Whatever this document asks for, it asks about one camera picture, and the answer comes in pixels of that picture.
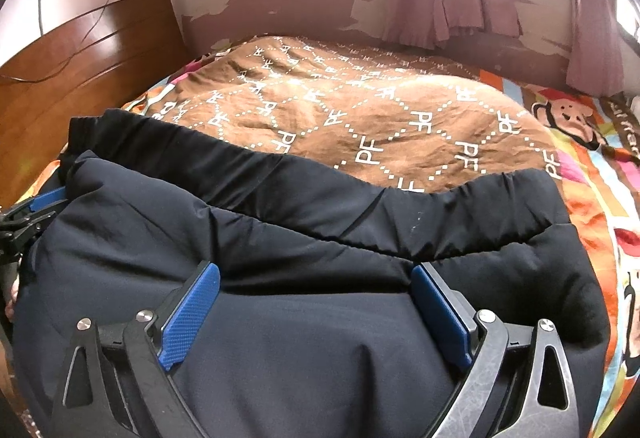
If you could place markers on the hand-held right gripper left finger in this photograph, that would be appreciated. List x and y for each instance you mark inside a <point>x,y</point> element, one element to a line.
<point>187,318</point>

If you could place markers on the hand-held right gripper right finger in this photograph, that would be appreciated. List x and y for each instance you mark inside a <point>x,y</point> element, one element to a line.
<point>440,318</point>

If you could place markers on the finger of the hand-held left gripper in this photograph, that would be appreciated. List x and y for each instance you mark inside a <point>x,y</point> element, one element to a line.
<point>50,199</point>

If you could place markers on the black puffer jacket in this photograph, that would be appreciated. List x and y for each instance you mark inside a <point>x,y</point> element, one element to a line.
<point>300,268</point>

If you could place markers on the wooden headboard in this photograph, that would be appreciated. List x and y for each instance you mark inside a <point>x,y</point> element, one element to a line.
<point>75,62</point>

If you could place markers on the colourful cartoon printed bed sheet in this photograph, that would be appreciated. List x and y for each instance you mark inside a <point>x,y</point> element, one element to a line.
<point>575,117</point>

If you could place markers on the brown patterned quilt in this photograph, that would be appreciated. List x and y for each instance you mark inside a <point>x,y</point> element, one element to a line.
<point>350,92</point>

